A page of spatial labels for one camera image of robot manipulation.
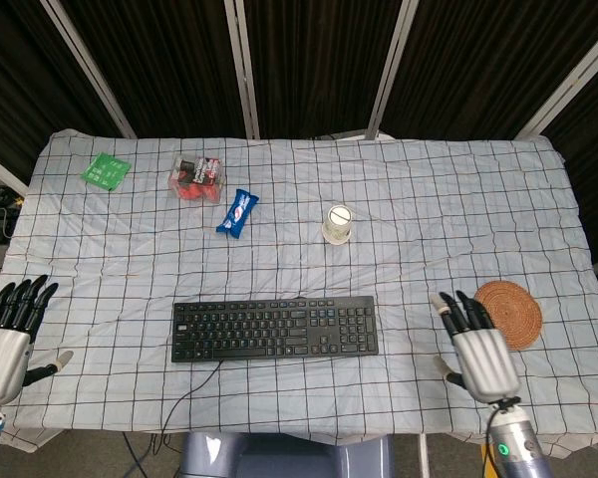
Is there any blue checked tablecloth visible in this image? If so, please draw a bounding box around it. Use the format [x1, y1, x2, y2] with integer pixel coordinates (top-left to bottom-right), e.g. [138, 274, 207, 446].
[0, 128, 598, 443]

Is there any clear box with red items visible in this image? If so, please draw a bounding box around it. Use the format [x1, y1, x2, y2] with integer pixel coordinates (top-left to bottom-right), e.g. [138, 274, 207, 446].
[167, 154, 226, 204]

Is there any white paper cup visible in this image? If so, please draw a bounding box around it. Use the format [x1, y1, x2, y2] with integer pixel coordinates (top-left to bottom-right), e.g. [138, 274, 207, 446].
[321, 204, 354, 246]

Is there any black computer keyboard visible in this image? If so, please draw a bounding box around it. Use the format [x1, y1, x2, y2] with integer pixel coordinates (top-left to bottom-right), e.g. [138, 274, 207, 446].
[170, 296, 380, 363]

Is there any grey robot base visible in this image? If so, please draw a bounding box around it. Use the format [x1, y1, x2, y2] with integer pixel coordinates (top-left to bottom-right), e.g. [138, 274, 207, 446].
[177, 430, 395, 478]

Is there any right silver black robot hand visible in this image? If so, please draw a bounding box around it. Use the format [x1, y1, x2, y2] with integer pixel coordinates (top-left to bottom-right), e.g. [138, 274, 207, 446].
[430, 290, 522, 402]

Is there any round woven rattan coaster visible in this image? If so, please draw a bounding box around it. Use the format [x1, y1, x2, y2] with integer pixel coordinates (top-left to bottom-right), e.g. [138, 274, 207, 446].
[473, 280, 543, 352]

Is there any blue pepsi snack packet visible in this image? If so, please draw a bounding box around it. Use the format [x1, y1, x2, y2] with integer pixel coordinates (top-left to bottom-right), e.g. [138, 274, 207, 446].
[215, 188, 260, 238]

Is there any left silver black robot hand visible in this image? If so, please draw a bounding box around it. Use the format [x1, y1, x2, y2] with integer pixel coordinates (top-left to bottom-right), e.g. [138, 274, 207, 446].
[0, 274, 75, 407]

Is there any black keyboard cable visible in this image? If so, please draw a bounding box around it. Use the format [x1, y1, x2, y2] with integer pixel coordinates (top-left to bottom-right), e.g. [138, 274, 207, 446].
[159, 360, 226, 449]

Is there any green flat packet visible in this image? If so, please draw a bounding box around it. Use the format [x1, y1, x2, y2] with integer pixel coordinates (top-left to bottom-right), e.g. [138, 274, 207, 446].
[80, 151, 133, 191]

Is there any black folding screen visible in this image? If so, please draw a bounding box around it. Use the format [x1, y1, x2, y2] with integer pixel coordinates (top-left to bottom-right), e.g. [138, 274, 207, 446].
[0, 0, 598, 265]

